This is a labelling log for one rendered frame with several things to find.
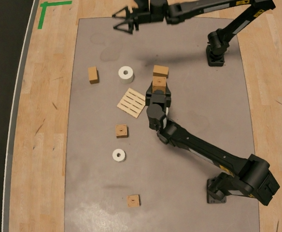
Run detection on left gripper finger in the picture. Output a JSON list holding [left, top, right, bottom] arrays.
[[146, 81, 153, 93], [165, 83, 171, 97]]

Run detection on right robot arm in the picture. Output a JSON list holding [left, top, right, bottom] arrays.
[[133, 0, 276, 64]]

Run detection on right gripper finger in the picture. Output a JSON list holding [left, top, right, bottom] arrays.
[[112, 7, 129, 22], [113, 19, 133, 36]]

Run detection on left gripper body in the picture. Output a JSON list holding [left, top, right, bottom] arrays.
[[145, 93, 171, 108]]

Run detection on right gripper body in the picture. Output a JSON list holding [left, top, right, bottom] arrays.
[[129, 8, 151, 32]]

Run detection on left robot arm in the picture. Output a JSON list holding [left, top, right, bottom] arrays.
[[146, 90, 280, 206]]

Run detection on small wooden pallet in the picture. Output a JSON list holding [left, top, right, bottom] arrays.
[[117, 88, 145, 118]]

